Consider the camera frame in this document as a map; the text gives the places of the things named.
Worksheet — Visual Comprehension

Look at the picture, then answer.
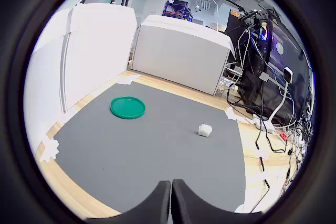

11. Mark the blue shelf rack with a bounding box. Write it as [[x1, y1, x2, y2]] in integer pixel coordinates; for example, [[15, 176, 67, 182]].
[[162, 0, 194, 22]]

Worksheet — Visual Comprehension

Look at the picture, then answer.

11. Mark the black device with lit display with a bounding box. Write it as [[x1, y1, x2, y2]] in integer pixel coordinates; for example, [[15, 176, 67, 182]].
[[255, 17, 269, 43]]

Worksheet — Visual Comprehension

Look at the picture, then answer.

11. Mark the black camera cable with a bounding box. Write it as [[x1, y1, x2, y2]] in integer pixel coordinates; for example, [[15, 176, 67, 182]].
[[249, 126, 271, 214]]

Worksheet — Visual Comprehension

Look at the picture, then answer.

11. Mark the white partition box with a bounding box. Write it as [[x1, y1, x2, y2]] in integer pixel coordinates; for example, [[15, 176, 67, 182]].
[[130, 14, 237, 97]]

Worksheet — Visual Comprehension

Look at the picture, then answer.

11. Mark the round green lid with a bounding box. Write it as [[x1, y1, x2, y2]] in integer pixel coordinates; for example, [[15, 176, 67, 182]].
[[110, 96, 146, 120]]

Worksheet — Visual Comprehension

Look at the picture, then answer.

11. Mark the small white plastic terminal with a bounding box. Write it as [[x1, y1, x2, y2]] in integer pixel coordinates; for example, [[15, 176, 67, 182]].
[[197, 123, 212, 138]]

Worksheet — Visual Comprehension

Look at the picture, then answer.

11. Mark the white partition panel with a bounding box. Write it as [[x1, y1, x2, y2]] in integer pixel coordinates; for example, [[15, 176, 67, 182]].
[[62, 3, 139, 112], [24, 8, 72, 121]]

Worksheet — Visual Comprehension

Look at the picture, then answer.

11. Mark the black monitor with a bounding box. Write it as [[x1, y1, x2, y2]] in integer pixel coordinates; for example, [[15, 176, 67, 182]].
[[267, 15, 313, 128]]

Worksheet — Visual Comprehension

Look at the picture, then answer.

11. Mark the white power strip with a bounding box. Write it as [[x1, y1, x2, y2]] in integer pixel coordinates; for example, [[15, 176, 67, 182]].
[[253, 118, 276, 134]]

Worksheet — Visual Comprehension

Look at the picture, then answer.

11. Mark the white camera on gooseneck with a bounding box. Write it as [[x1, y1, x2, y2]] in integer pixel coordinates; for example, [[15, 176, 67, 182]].
[[268, 67, 293, 128]]

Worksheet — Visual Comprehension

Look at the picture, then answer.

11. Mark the dark grey mat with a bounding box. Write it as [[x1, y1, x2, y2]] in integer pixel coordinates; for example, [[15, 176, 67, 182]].
[[54, 81, 246, 214]]

